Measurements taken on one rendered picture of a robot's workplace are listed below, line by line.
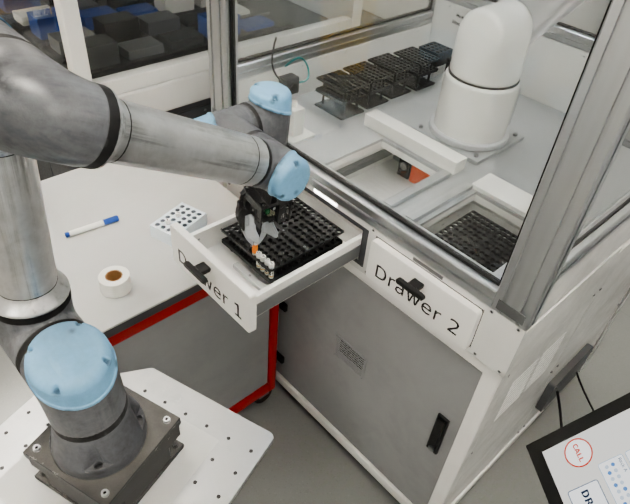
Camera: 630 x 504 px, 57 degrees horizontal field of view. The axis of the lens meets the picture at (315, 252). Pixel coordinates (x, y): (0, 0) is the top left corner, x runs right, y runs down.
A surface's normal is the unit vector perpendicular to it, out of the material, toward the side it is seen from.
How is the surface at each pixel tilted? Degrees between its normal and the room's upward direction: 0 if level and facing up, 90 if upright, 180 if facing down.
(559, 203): 90
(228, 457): 0
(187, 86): 90
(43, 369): 9
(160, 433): 3
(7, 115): 74
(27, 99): 58
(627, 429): 50
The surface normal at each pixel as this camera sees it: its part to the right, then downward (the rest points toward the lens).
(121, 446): 0.75, 0.22
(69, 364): 0.14, -0.65
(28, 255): 0.66, 0.54
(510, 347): -0.73, 0.40
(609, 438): -0.72, -0.48
